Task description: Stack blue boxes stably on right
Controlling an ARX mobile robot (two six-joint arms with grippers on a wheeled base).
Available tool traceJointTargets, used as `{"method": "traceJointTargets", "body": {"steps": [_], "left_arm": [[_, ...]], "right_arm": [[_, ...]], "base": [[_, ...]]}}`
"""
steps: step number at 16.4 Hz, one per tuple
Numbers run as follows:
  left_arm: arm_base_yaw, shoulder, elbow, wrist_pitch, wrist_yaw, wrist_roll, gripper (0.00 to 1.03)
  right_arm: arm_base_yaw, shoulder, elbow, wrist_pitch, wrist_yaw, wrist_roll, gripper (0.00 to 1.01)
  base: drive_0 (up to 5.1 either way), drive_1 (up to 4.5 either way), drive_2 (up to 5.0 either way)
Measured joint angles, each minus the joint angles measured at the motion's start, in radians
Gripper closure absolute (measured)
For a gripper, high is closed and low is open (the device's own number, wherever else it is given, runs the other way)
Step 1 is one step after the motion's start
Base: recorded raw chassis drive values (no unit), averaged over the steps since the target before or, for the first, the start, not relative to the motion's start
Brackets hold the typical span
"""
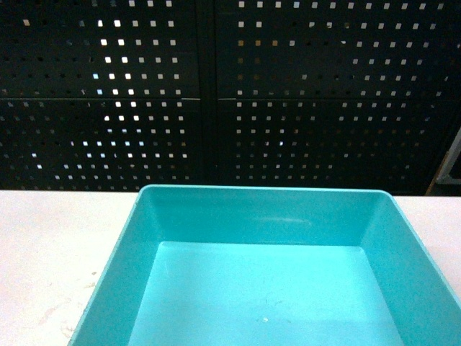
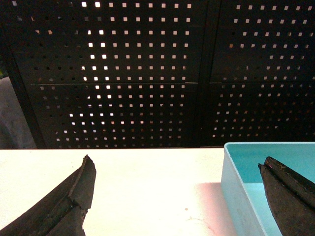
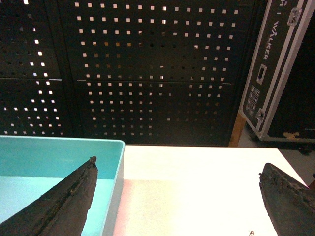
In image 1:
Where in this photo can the teal plastic bin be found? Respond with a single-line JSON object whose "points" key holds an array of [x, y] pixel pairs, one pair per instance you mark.
{"points": [[205, 265]]}

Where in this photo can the black perforated panel right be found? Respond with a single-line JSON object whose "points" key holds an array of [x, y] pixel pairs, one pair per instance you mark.
{"points": [[346, 94]]}

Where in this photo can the black perforated panel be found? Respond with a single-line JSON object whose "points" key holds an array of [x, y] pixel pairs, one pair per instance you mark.
{"points": [[346, 94], [99, 95]]}

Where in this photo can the black perforated panel left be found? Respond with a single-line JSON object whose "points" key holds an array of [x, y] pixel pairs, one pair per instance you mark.
{"points": [[99, 95]]}

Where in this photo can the aluminium frame at right edge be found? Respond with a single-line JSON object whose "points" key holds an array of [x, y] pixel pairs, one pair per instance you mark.
{"points": [[446, 181]]}

